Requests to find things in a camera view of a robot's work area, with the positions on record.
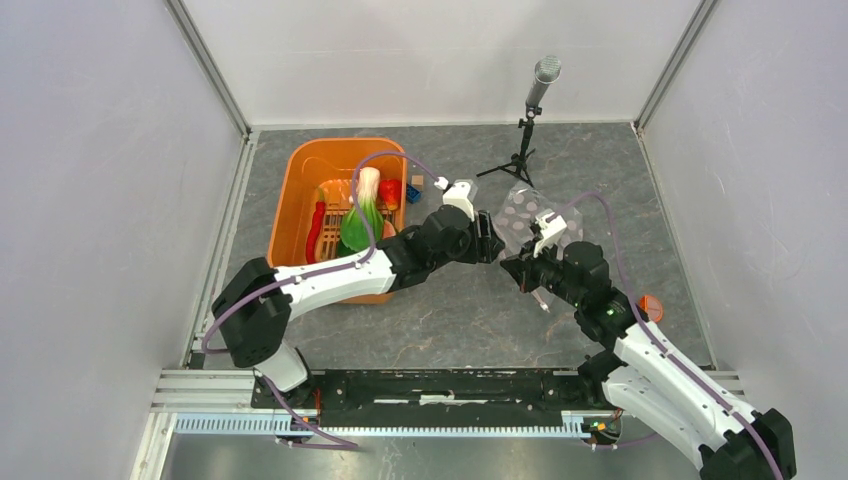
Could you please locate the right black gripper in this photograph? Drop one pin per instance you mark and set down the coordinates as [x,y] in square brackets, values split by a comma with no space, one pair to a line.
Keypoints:
[522,269]

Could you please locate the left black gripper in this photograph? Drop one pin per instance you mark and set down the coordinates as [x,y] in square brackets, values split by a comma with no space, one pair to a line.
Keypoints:
[489,245]

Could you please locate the clear polka dot zip bag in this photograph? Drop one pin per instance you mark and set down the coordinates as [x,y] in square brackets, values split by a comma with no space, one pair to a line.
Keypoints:
[522,206]

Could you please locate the green toy bok choy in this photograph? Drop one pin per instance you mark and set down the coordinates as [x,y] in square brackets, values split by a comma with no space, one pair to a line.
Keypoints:
[363,224]

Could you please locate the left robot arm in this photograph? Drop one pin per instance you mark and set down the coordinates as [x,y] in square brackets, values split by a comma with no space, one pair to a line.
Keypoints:
[253,310]

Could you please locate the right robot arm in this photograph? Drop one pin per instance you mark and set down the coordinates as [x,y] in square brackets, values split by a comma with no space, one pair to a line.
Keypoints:
[641,372]

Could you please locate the black tripod stand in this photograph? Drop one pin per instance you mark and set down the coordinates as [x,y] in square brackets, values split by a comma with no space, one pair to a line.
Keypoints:
[517,166]

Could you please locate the blue toy brick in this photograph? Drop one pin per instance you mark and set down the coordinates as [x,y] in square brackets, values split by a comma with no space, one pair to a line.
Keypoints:
[412,194]

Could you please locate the red toy strawberry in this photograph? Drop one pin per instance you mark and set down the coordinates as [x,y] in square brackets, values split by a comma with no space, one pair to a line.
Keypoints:
[392,193]

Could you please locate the red toy chili pepper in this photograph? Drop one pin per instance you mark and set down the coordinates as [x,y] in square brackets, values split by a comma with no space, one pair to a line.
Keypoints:
[315,231]

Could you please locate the silver microphone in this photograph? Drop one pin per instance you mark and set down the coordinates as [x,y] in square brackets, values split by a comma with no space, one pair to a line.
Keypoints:
[546,72]

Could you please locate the orange plastic basket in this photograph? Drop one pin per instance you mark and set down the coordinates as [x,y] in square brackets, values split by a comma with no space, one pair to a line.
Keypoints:
[326,169]

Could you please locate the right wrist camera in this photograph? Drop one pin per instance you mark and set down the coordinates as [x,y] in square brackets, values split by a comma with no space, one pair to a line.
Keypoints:
[547,228]

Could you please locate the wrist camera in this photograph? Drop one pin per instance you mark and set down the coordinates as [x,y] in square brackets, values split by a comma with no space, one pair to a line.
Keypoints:
[547,228]
[460,194]

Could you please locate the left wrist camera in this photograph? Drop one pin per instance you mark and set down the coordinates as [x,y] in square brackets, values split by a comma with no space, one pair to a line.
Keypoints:
[460,194]

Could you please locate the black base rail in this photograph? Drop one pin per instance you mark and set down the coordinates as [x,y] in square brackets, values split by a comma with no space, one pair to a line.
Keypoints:
[435,398]

